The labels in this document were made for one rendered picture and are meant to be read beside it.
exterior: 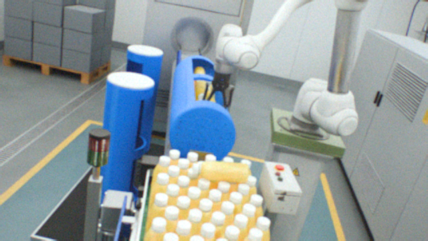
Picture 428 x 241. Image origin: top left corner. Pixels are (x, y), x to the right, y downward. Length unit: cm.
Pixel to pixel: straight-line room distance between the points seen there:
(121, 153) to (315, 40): 500
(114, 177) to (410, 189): 196
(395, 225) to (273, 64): 443
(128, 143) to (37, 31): 335
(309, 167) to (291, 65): 496
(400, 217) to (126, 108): 198
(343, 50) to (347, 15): 15
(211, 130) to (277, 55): 532
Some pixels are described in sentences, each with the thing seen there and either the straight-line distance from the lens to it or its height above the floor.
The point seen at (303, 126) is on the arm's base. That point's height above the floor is 109.
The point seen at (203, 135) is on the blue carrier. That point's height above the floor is 110.
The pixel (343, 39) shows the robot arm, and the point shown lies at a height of 158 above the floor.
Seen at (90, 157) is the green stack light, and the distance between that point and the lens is 120.
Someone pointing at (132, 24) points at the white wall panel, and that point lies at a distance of 715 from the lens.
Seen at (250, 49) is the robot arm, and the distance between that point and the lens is 152.
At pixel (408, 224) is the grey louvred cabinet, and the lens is 307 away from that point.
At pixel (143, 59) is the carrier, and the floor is 99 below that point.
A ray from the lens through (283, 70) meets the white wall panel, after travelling 695.
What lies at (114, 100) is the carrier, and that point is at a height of 93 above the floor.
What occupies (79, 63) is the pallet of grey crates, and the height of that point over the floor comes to 26.
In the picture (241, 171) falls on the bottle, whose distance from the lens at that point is 134.
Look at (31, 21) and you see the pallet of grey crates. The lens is 554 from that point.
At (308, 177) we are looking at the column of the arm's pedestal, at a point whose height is 85.
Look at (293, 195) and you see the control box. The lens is 142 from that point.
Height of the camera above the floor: 178
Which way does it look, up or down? 22 degrees down
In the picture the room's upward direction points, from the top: 12 degrees clockwise
